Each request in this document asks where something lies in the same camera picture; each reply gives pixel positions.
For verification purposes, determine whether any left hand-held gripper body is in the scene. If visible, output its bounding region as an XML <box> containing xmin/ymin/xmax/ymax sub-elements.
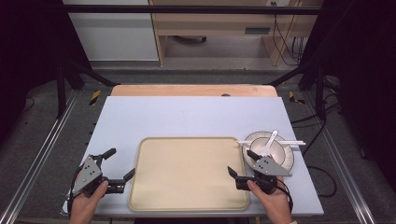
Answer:
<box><xmin>71</xmin><ymin>154</ymin><xmax>125</xmax><ymax>196</ymax></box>

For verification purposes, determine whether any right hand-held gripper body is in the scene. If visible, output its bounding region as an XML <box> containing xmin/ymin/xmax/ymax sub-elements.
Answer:
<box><xmin>235</xmin><ymin>156</ymin><xmax>293</xmax><ymax>194</ymax></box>

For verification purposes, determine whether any white bowl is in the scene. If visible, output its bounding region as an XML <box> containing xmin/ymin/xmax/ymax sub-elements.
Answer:
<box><xmin>249</xmin><ymin>136</ymin><xmax>287</xmax><ymax>167</ymax></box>

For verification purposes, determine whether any white plate with striped rim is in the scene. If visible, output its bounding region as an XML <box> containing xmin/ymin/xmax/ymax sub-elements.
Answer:
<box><xmin>242</xmin><ymin>131</ymin><xmax>295</xmax><ymax>175</ymax></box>

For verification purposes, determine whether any white spoon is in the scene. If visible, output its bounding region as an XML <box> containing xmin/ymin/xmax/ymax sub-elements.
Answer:
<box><xmin>257</xmin><ymin>129</ymin><xmax>279</xmax><ymax>157</ymax></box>

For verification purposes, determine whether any white chopstick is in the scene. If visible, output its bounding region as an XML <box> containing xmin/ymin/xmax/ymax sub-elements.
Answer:
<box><xmin>236</xmin><ymin>140</ymin><xmax>304</xmax><ymax>145</ymax></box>

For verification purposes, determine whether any beige tray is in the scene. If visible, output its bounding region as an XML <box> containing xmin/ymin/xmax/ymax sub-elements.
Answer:
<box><xmin>128</xmin><ymin>136</ymin><xmax>250</xmax><ymax>213</ymax></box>

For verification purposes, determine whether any person's left hand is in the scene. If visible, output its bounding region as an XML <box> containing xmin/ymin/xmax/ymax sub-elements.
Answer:
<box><xmin>68</xmin><ymin>180</ymin><xmax>109</xmax><ymax>224</ymax></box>

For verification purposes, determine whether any person's right hand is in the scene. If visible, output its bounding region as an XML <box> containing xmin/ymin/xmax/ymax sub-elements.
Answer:
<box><xmin>247</xmin><ymin>180</ymin><xmax>294</xmax><ymax>224</ymax></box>

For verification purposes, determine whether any white table board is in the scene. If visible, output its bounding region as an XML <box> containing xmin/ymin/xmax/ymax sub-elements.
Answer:
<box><xmin>61</xmin><ymin>95</ymin><xmax>325</xmax><ymax>217</ymax></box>

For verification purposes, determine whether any black metal stand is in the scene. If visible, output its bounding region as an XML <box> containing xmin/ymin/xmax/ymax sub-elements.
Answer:
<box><xmin>268</xmin><ymin>60</ymin><xmax>329</xmax><ymax>121</ymax></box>
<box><xmin>55</xmin><ymin>58</ymin><xmax>121</xmax><ymax>119</ymax></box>

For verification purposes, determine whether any wooden table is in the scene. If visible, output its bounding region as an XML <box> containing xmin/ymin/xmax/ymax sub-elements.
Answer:
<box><xmin>110</xmin><ymin>84</ymin><xmax>279</xmax><ymax>98</ymax></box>

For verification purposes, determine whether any white cabinet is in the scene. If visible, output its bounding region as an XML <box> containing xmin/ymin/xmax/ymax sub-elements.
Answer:
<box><xmin>62</xmin><ymin>0</ymin><xmax>160</xmax><ymax>63</ymax></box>

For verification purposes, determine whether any black chair base leg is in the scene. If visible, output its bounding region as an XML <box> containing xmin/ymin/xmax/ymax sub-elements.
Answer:
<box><xmin>172</xmin><ymin>35</ymin><xmax>208</xmax><ymax>44</ymax></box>

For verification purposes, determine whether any wooden desk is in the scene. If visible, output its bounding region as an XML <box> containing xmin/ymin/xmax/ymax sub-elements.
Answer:
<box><xmin>148</xmin><ymin>0</ymin><xmax>325</xmax><ymax>67</ymax></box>

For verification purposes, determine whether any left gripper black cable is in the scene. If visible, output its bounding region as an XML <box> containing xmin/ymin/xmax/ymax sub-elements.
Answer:
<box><xmin>66</xmin><ymin>163</ymin><xmax>86</xmax><ymax>219</ymax></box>

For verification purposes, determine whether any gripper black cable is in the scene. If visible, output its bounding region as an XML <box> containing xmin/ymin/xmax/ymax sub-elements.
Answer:
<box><xmin>275</xmin><ymin>177</ymin><xmax>295</xmax><ymax>215</ymax></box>
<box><xmin>66</xmin><ymin>163</ymin><xmax>86</xmax><ymax>219</ymax></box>

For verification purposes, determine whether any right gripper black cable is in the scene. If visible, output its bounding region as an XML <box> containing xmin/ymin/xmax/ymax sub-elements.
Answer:
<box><xmin>275</xmin><ymin>177</ymin><xmax>295</xmax><ymax>215</ymax></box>

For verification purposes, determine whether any aluminium rail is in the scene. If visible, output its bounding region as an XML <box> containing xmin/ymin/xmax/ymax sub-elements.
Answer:
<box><xmin>302</xmin><ymin>91</ymin><xmax>378</xmax><ymax>224</ymax></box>
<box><xmin>0</xmin><ymin>89</ymin><xmax>79</xmax><ymax>224</ymax></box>

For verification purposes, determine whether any black floor cable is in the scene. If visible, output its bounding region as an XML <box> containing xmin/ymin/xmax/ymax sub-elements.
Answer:
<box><xmin>290</xmin><ymin>102</ymin><xmax>339</xmax><ymax>199</ymax></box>

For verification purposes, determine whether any bundle of black cables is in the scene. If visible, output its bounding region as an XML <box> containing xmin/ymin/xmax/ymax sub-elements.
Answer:
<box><xmin>271</xmin><ymin>1</ymin><xmax>305</xmax><ymax>67</ymax></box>

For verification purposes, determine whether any black horizontal frame bar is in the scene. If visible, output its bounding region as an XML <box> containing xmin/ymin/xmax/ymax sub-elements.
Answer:
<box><xmin>61</xmin><ymin>4</ymin><xmax>323</xmax><ymax>15</ymax></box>

